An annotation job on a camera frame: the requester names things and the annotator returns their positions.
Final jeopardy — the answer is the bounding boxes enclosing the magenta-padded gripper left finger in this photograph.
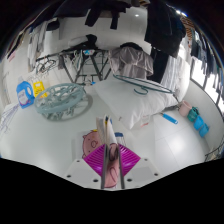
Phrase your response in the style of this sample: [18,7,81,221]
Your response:
[64,143,108,190]

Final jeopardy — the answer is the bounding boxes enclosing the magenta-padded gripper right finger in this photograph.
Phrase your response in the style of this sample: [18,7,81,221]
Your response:
[116,143,162,190]

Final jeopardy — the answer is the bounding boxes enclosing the white cartoon print towel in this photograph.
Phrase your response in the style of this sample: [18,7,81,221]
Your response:
[81,114,128,190]

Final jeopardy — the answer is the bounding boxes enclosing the white pillow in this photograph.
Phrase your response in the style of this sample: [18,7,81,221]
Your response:
[91,77,180,131]

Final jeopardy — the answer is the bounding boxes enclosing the pale green round clip hanger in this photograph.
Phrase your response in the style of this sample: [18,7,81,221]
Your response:
[33,82,94,121]

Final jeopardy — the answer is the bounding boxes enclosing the thin green hoop hanger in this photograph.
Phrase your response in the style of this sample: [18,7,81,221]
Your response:
[112,73,175,96]

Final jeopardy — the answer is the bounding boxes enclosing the pink cup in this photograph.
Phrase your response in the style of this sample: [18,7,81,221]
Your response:
[177,100,193,118]

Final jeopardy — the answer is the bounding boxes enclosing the yellow bag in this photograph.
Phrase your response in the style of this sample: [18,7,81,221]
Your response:
[32,80,46,99]

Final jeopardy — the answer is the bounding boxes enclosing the blue detergent bottle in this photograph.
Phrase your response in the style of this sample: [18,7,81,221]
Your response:
[15,77,36,110]

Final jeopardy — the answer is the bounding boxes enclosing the grey garment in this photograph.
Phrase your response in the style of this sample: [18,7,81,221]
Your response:
[108,44,155,81]

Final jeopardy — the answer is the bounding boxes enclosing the folding clothes drying rack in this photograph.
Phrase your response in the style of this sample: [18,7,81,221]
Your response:
[35,48,113,86]

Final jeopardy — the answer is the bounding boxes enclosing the dark hanging clothes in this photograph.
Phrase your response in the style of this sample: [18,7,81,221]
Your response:
[143,1,187,85]

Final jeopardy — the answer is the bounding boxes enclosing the black hanging garment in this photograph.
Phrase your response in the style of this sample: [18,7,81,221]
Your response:
[84,0,132,30]

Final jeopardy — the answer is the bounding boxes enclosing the blue handled brush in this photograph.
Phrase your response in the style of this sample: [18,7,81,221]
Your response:
[160,112,180,125]

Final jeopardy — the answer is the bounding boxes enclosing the white wire clothes hangers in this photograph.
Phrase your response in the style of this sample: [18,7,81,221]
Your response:
[0,102,20,135]

